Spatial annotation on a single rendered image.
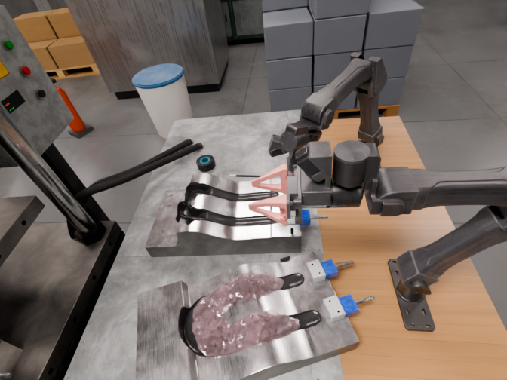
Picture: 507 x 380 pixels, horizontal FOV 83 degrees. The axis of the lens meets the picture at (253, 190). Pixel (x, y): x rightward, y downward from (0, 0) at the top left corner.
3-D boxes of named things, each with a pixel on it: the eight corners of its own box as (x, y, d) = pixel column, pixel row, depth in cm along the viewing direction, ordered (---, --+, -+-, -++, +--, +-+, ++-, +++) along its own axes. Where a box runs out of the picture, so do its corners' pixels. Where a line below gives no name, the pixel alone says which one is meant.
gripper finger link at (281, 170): (246, 188, 53) (297, 187, 51) (250, 163, 58) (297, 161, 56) (251, 212, 58) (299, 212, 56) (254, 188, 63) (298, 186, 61)
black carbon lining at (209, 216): (279, 193, 101) (278, 173, 94) (281, 230, 90) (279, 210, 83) (184, 198, 105) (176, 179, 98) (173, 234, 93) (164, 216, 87)
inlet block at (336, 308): (367, 292, 77) (370, 283, 73) (377, 311, 73) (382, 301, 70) (321, 307, 76) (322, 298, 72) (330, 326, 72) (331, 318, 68)
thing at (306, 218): (326, 216, 92) (327, 204, 89) (328, 228, 89) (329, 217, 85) (285, 217, 94) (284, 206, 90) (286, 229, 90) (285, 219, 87)
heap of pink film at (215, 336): (280, 271, 81) (278, 256, 75) (304, 335, 68) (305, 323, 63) (190, 299, 78) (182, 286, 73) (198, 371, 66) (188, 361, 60)
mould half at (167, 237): (295, 194, 109) (295, 167, 100) (301, 252, 91) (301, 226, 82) (170, 200, 115) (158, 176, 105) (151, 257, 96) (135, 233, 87)
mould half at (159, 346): (313, 260, 89) (314, 240, 81) (356, 348, 70) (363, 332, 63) (152, 310, 83) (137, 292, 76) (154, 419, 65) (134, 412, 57)
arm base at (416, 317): (414, 318, 67) (447, 320, 66) (392, 245, 81) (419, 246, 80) (405, 330, 72) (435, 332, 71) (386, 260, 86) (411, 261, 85)
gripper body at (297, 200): (290, 202, 49) (335, 200, 48) (290, 163, 56) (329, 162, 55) (292, 225, 54) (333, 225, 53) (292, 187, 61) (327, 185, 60)
